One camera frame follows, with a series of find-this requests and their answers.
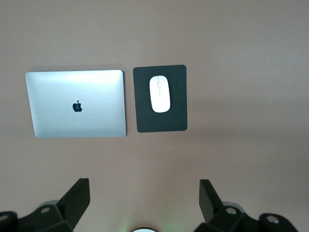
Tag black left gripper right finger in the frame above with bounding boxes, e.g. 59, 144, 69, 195
193, 179, 299, 232

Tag black mouse pad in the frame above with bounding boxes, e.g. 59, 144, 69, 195
132, 64, 188, 133

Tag white computer mouse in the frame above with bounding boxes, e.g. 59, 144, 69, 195
149, 75, 171, 113

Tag brown table cover mat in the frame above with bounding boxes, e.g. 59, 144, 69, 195
0, 0, 309, 232

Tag silver laptop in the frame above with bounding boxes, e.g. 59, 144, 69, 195
25, 70, 127, 139

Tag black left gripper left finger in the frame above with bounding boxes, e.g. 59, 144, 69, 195
0, 178, 91, 232

